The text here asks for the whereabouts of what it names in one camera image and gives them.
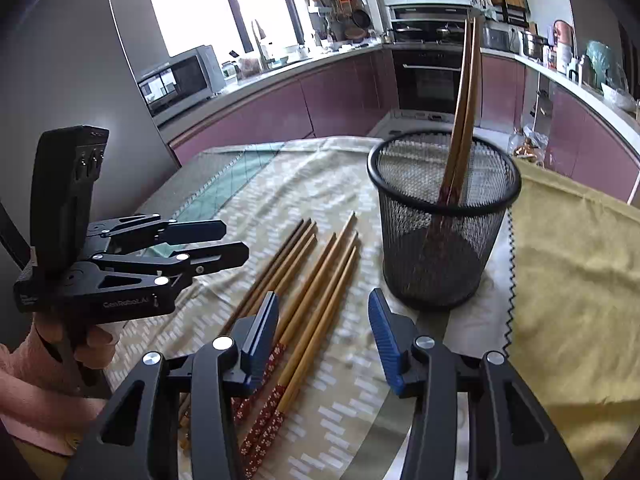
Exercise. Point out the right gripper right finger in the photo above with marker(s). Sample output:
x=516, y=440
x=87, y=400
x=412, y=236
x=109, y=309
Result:
x=511, y=436

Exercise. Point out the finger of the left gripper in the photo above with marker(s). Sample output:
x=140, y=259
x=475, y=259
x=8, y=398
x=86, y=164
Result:
x=215, y=258
x=193, y=232

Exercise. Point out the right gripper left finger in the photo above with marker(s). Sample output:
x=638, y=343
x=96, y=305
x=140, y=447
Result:
x=136, y=434

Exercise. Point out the bamboo chopstick five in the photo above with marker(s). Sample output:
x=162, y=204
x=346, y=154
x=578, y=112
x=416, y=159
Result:
x=290, y=272

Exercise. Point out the bamboo chopstick three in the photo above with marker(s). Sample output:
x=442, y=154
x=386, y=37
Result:
x=264, y=276

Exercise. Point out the bamboo chopstick six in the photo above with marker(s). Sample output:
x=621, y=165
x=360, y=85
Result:
x=294, y=314

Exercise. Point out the bamboo chopstick one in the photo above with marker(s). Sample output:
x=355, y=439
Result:
x=459, y=118

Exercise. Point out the bamboo chopstick two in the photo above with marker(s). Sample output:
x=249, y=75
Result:
x=463, y=160

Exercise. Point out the bamboo chopstick four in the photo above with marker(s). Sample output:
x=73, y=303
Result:
x=275, y=270

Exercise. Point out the bamboo chopstick eight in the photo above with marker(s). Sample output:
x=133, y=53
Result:
x=315, y=339

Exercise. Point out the bamboo chopstick seven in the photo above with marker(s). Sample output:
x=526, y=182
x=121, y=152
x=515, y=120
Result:
x=312, y=314

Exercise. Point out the pink sleeve forearm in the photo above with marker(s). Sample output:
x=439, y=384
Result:
x=38, y=405

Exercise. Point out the kitchen window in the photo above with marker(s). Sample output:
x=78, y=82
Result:
x=226, y=25

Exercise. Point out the person's left hand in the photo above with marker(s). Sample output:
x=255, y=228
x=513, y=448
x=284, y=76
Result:
x=82, y=351

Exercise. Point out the patterned beige tablecloth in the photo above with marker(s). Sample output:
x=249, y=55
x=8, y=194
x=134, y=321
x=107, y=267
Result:
x=345, y=422

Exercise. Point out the yellow cloth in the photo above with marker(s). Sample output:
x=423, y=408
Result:
x=575, y=334

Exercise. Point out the white microwave oven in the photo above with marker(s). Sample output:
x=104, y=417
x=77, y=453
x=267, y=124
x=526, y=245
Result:
x=182, y=82

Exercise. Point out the black mesh utensil cup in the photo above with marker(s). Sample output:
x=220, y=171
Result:
x=435, y=254

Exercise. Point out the grey refrigerator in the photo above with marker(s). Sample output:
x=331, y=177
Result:
x=66, y=66

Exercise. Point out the black built-in oven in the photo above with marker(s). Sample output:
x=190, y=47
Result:
x=428, y=80

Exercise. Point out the bag of vegetables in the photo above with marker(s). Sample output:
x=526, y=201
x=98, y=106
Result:
x=529, y=145

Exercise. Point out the pink lower cabinets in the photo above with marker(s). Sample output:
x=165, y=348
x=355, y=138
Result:
x=357, y=94

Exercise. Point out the steel stock pot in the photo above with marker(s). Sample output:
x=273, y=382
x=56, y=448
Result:
x=532, y=45

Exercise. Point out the wall utensil rack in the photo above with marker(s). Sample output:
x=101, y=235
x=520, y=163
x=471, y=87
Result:
x=510, y=12

